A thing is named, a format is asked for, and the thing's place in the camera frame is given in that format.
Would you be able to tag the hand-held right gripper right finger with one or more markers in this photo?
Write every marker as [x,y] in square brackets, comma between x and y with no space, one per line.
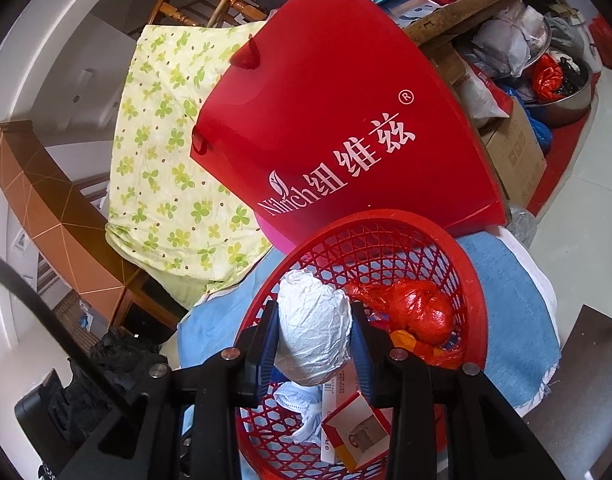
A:
[362,350]

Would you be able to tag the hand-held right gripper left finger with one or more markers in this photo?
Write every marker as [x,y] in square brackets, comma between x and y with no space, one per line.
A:
[266,355]

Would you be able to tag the white medicine box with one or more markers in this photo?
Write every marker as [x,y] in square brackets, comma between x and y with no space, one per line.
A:
[338,390]

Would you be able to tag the white paper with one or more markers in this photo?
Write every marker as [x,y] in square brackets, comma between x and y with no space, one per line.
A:
[313,330]

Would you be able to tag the large red plastic bag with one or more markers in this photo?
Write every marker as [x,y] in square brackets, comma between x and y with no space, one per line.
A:
[421,310]

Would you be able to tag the orange white cardboard box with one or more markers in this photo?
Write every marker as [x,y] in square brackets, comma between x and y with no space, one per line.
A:
[336,422]

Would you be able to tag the red mesh basket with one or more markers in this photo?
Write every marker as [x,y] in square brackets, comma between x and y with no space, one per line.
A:
[473,320]

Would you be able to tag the black cloth pile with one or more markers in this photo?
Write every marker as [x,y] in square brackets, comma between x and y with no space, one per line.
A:
[120,355]

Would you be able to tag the blue blanket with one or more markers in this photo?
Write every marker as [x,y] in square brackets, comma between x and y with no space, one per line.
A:
[511,310]

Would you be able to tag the clear plastic bag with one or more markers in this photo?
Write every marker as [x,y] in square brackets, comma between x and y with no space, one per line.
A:
[523,225]

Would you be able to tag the green clover print quilt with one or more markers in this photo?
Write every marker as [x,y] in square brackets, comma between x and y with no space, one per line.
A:
[165,160]

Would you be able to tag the dark grey board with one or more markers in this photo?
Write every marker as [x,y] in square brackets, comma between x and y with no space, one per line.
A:
[586,400]

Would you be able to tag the red paper bag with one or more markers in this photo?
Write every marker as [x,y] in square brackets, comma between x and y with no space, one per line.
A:
[336,110]

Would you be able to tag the red floor mat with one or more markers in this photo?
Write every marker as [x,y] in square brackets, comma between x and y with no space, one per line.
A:
[561,160]

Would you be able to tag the white sack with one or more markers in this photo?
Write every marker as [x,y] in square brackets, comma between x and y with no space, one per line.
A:
[473,95]

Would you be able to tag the blue plastic bag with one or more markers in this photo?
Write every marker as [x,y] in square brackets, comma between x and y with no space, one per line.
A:
[541,135]

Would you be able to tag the metal basin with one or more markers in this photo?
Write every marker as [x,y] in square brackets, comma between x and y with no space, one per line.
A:
[561,110]

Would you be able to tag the orange red plastic bag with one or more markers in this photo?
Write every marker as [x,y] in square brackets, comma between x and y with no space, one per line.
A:
[546,80]

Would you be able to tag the white wrapped bundle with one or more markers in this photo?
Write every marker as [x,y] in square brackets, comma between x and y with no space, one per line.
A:
[506,45]

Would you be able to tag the black plastic bag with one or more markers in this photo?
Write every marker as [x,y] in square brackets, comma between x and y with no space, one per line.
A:
[576,75]

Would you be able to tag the wooden shelf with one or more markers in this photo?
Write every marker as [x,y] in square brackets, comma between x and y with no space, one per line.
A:
[461,15]

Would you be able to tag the wooden chair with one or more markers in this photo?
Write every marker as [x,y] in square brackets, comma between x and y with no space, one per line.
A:
[173,12]

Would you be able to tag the wooden bed frame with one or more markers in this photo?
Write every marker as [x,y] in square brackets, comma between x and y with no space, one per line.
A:
[140,305]

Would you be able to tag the wooden wall panel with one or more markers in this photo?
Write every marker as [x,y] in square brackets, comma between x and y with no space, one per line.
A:
[50,200]

